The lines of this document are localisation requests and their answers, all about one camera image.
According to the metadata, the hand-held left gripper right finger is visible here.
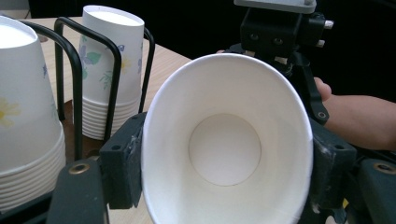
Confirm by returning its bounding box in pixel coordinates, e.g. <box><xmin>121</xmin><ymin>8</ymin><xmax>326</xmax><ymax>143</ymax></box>
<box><xmin>308</xmin><ymin>119</ymin><xmax>358</xmax><ymax>210</ymax></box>

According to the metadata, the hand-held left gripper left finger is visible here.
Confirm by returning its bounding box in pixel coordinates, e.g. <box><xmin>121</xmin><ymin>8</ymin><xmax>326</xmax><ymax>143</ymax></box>
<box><xmin>98</xmin><ymin>111</ymin><xmax>148</xmax><ymax>210</ymax></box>

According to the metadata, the single white paper cup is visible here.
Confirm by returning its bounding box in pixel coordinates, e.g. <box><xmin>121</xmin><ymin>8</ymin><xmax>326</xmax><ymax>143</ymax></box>
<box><xmin>140</xmin><ymin>52</ymin><xmax>315</xmax><ymax>224</ymax></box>

